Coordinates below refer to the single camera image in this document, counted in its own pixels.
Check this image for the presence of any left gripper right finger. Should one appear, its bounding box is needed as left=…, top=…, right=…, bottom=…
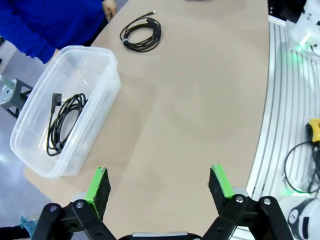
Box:
left=202, top=163, right=294, bottom=240

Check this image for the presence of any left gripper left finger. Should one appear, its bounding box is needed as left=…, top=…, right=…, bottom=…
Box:
left=31, top=166, right=118, bottom=240

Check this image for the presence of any long black power cable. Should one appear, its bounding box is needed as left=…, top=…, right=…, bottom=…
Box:
left=45, top=92, right=90, bottom=157

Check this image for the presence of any black braided USB cable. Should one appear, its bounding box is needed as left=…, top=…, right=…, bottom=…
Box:
left=119, top=10, right=163, bottom=53

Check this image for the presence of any person's left hand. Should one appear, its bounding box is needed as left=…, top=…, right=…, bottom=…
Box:
left=101, top=0, right=118, bottom=20

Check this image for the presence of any person in dark clothes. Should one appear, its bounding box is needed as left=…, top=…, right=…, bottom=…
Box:
left=0, top=215, right=39, bottom=240

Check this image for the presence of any yellow emergency stop button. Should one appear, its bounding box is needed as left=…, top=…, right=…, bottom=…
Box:
left=306, top=118, right=320, bottom=144

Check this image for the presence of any translucent plastic storage bin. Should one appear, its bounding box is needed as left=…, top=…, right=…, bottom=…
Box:
left=9, top=44, right=123, bottom=179

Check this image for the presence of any grey step stool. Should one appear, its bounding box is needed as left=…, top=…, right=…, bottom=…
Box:
left=0, top=75, right=34, bottom=119

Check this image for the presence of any person in blue hoodie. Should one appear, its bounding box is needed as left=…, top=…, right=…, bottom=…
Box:
left=0, top=0, right=112, bottom=65

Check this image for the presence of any black emergency stop cable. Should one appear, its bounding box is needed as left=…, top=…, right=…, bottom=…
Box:
left=283, top=140, right=320, bottom=195

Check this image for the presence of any white ribbed base plate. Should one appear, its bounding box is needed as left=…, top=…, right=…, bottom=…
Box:
left=246, top=21, right=320, bottom=240

